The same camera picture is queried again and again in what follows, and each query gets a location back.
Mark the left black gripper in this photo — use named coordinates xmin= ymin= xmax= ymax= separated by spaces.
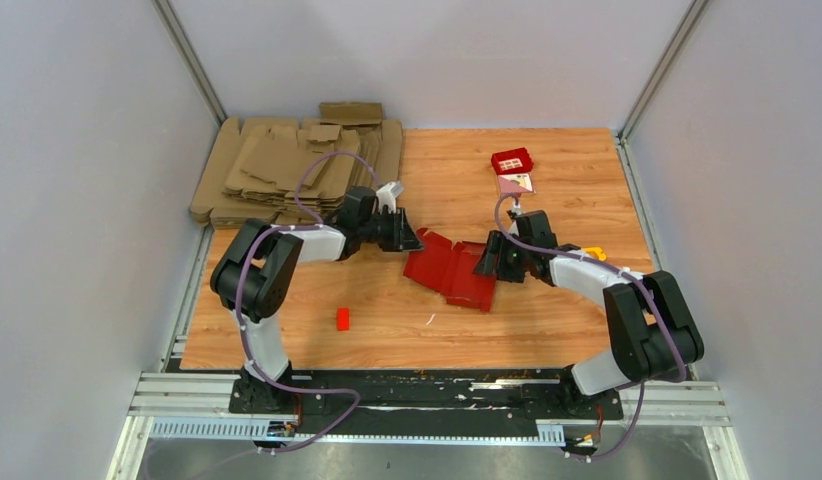
xmin=360 ymin=208 xmax=427 ymax=254

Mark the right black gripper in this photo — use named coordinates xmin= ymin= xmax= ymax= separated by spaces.
xmin=474 ymin=230 xmax=532 ymax=284

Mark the red paper box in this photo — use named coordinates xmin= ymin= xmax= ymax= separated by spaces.
xmin=403 ymin=228 xmax=497 ymax=312

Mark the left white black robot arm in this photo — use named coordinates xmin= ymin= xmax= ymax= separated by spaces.
xmin=210 ymin=181 xmax=424 ymax=413

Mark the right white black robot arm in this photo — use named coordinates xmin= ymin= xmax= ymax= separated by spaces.
xmin=474 ymin=210 xmax=705 ymax=418

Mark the clear card box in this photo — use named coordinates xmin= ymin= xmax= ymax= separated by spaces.
xmin=496 ymin=172 xmax=535 ymax=196

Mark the small red block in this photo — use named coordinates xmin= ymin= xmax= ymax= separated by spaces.
xmin=336 ymin=307 xmax=351 ymax=331

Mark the red toy brick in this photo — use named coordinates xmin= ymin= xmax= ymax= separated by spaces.
xmin=490 ymin=147 xmax=534 ymax=175

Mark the yellow triangular plastic piece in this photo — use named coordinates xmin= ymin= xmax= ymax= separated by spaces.
xmin=583 ymin=246 xmax=608 ymax=261

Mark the stack of flat cardboard boxes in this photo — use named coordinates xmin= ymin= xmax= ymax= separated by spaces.
xmin=189 ymin=101 xmax=404 ymax=228

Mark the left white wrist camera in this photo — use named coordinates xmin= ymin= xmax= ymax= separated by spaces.
xmin=376 ymin=181 xmax=404 ymax=213

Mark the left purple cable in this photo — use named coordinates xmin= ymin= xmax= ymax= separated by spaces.
xmin=232 ymin=150 xmax=386 ymax=458

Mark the purple cable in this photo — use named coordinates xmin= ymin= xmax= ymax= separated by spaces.
xmin=494 ymin=193 xmax=689 ymax=463
xmin=232 ymin=150 xmax=386 ymax=458

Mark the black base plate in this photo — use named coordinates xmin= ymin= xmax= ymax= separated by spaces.
xmin=228 ymin=368 xmax=623 ymax=421

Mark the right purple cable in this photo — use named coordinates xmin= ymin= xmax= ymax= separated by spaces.
xmin=494 ymin=193 xmax=689 ymax=463

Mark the aluminium frame rail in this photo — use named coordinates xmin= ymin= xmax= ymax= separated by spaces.
xmin=108 ymin=371 xmax=748 ymax=479

